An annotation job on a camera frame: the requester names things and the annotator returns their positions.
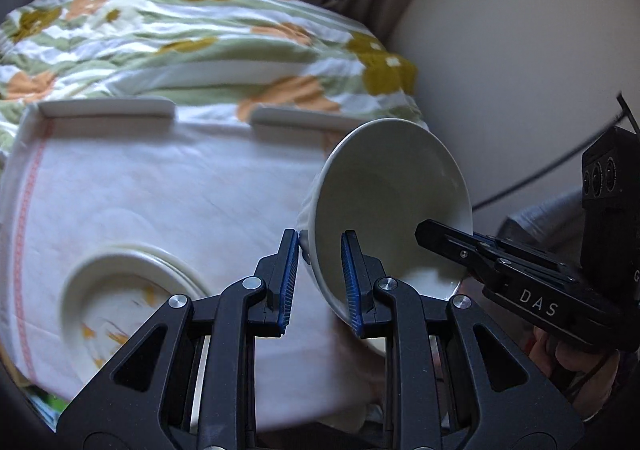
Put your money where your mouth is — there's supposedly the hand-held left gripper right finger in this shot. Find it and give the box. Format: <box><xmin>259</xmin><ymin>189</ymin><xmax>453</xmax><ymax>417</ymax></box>
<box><xmin>340</xmin><ymin>230</ymin><xmax>586</xmax><ymax>450</ymax></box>

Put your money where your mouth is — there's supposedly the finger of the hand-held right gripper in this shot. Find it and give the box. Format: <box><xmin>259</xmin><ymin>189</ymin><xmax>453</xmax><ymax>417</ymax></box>
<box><xmin>472</xmin><ymin>232</ymin><xmax>576</xmax><ymax>278</ymax></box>
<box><xmin>415</xmin><ymin>219</ymin><xmax>501</xmax><ymax>291</ymax></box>

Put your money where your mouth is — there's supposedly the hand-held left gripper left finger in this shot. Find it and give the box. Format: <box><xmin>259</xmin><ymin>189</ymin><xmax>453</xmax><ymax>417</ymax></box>
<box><xmin>56</xmin><ymin>229</ymin><xmax>301</xmax><ymax>450</ymax></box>

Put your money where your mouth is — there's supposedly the small white bowl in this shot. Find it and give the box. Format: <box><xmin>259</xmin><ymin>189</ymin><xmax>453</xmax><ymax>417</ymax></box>
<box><xmin>297</xmin><ymin>119</ymin><xmax>473</xmax><ymax>358</ymax></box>

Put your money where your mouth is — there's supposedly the white tray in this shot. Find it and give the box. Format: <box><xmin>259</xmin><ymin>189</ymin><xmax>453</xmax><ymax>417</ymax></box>
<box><xmin>0</xmin><ymin>97</ymin><xmax>431</xmax><ymax>433</ymax></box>

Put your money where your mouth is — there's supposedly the person's right hand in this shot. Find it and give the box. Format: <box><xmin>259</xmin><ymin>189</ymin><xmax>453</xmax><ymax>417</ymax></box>
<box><xmin>530</xmin><ymin>325</ymin><xmax>618</xmax><ymax>423</ymax></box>

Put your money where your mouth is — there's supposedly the grey cloth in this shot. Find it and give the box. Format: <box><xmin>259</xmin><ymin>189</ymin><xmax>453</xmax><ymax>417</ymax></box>
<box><xmin>500</xmin><ymin>190</ymin><xmax>588</xmax><ymax>251</ymax></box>

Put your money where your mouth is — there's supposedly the small white cartoon plate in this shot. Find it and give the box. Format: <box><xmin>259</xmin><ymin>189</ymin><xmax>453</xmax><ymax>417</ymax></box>
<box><xmin>60</xmin><ymin>242</ymin><xmax>211</xmax><ymax>381</ymax></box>

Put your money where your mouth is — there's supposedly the green blue printed item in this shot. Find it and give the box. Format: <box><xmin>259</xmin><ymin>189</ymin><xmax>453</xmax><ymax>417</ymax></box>
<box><xmin>27</xmin><ymin>387</ymin><xmax>68</xmax><ymax>433</ymax></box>

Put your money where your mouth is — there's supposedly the floral blanket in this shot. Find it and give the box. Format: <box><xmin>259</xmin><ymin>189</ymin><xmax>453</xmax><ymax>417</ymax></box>
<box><xmin>0</xmin><ymin>0</ymin><xmax>426</xmax><ymax>161</ymax></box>

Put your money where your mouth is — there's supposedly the black cable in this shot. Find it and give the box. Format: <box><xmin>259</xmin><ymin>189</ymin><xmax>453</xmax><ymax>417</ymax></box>
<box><xmin>472</xmin><ymin>94</ymin><xmax>631</xmax><ymax>211</ymax></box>

